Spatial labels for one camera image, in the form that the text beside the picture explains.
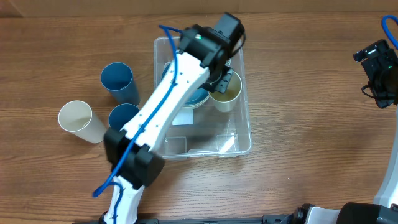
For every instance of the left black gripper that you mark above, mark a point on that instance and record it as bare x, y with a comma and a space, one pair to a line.
221, 83

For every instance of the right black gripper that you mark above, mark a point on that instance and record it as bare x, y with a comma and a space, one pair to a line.
385, 98

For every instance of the dark blue bowl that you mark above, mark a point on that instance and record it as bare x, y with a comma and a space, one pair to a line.
195, 95

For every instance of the cream tall cup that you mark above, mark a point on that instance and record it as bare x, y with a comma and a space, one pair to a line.
225, 102
78, 118

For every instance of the dark blue tall cup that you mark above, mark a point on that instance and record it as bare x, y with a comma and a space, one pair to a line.
118, 79
122, 114

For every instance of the grey small cup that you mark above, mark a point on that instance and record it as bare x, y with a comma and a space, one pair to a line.
228, 63

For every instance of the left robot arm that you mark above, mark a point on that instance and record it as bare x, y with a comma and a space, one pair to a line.
199, 61

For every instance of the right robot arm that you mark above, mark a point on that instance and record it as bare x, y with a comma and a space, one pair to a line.
382, 210

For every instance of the white label in container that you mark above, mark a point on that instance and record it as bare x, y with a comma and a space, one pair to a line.
184, 117

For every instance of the clear plastic storage container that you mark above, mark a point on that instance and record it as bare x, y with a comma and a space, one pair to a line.
213, 133

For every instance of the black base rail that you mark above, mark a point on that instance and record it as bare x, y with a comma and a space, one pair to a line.
265, 219

